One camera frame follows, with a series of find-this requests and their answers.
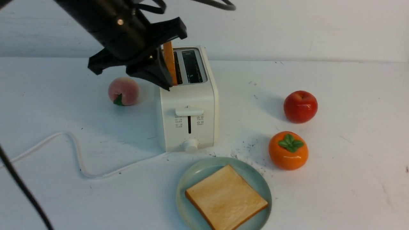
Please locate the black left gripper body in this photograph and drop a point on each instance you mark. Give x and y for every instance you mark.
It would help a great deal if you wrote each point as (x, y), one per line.
(131, 37)

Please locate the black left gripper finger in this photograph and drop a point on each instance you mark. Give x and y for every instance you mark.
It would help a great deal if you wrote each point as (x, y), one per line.
(103, 60)
(153, 69)

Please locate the toast slice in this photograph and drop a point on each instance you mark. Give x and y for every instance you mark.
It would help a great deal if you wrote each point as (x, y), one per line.
(225, 200)
(170, 61)

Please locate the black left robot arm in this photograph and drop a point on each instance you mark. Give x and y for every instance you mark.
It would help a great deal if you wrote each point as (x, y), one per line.
(94, 15)

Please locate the pink peach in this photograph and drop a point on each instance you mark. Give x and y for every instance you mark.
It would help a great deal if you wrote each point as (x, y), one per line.
(123, 91)

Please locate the white two-slot toaster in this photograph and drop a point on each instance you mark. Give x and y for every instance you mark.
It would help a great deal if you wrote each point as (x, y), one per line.
(188, 114)

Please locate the red apple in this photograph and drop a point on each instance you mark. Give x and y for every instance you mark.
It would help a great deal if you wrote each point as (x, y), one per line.
(300, 107)

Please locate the light green plate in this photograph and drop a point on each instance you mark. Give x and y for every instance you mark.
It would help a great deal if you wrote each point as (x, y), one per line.
(206, 167)

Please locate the orange persimmon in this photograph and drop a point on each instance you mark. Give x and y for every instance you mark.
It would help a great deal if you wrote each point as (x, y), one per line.
(288, 151)

